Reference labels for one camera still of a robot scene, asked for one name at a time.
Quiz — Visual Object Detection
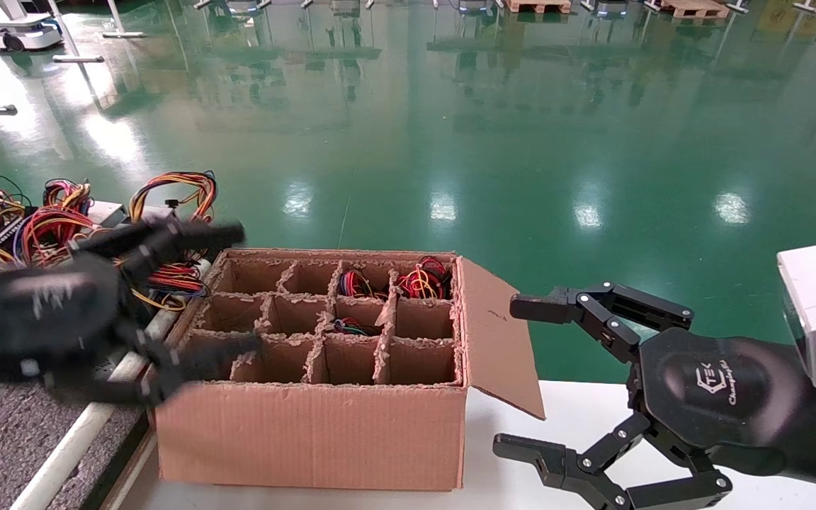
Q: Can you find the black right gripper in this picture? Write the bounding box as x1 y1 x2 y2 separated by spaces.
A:
492 281 809 510

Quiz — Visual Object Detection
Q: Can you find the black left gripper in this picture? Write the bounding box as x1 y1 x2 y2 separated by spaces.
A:
0 216 264 406

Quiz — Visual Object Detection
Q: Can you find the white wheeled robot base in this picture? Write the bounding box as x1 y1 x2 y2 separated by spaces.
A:
0 0 65 52

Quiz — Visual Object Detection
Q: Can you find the grey power supply unit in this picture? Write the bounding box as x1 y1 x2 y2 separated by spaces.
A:
88 200 127 227
125 205 176 225

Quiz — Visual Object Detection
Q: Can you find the cardboard cell divider insert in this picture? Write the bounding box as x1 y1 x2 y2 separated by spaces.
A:
167 259 463 387

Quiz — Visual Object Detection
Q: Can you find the brown cardboard box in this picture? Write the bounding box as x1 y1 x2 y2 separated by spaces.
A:
142 248 547 493

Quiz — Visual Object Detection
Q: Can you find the wooden pallet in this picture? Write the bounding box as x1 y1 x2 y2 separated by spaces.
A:
652 0 731 19
504 0 573 13

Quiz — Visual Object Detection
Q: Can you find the arched yellow orange wire bundle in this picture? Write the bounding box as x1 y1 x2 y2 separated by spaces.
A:
128 170 219 227

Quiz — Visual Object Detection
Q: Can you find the large red wire bundle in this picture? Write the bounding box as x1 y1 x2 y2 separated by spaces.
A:
15 208 132 266

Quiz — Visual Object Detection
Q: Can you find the small red yellow wire bundle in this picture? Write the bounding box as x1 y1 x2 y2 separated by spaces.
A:
41 179 91 215

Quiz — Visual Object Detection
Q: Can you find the long white pipe rail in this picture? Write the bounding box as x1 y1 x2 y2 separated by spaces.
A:
10 305 193 510

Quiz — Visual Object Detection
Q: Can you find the red blue wire bundle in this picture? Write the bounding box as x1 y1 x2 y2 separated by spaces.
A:
339 269 389 300

